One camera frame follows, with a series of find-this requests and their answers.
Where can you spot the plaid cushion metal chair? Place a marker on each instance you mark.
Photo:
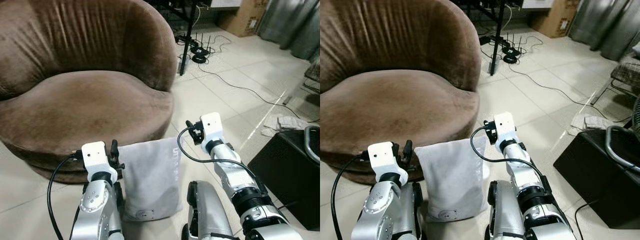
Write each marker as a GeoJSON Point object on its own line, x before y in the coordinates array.
{"type": "Point", "coordinates": [312, 72]}
{"type": "Point", "coordinates": [627, 72]}

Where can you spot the brown cardboard box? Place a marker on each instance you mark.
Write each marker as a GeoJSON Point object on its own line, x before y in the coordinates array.
{"type": "Point", "coordinates": [555, 17]}
{"type": "Point", "coordinates": [242, 17]}

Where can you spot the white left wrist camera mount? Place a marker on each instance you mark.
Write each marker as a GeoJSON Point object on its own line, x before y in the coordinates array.
{"type": "Point", "coordinates": [382, 157]}
{"type": "Point", "coordinates": [95, 157]}

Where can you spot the white drawer cabinet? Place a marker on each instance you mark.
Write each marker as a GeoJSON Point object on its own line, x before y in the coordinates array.
{"type": "Point", "coordinates": [537, 3]}
{"type": "Point", "coordinates": [225, 4]}

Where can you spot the black routers with antennas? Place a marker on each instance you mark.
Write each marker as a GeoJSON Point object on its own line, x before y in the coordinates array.
{"type": "Point", "coordinates": [509, 55]}
{"type": "Point", "coordinates": [200, 55]}

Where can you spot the brown round velvet sofa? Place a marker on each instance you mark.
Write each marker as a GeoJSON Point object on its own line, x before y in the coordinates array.
{"type": "Point", "coordinates": [85, 100]}
{"type": "Point", "coordinates": [395, 100]}

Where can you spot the grey curtain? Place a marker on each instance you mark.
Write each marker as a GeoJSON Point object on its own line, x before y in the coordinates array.
{"type": "Point", "coordinates": [607, 22]}
{"type": "Point", "coordinates": [295, 25]}

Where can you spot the grey metal tube frame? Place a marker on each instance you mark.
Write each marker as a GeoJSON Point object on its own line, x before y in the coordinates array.
{"type": "Point", "coordinates": [610, 147]}
{"type": "Point", "coordinates": [308, 147]}

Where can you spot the crumpled white grey cloth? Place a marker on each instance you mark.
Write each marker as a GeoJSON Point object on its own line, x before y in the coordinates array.
{"type": "Point", "coordinates": [590, 124]}
{"type": "Point", "coordinates": [285, 125]}

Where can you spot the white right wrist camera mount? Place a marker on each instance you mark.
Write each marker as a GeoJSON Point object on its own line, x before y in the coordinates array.
{"type": "Point", "coordinates": [505, 127]}
{"type": "Point", "coordinates": [211, 127]}

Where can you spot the black box ottoman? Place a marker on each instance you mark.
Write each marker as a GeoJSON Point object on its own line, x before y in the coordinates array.
{"type": "Point", "coordinates": [285, 180]}
{"type": "Point", "coordinates": [595, 175]}

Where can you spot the grey rectangular pillow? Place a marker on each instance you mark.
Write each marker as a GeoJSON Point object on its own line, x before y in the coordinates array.
{"type": "Point", "coordinates": [452, 180]}
{"type": "Point", "coordinates": [150, 180]}

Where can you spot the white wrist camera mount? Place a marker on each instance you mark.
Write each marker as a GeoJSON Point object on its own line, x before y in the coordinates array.
{"type": "Point", "coordinates": [95, 157]}
{"type": "Point", "coordinates": [505, 127]}
{"type": "Point", "coordinates": [382, 157]}
{"type": "Point", "coordinates": [211, 127]}

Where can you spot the silver robot right leg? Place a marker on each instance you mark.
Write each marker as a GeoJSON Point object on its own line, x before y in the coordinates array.
{"type": "Point", "coordinates": [207, 210]}
{"type": "Point", "coordinates": [505, 215]}

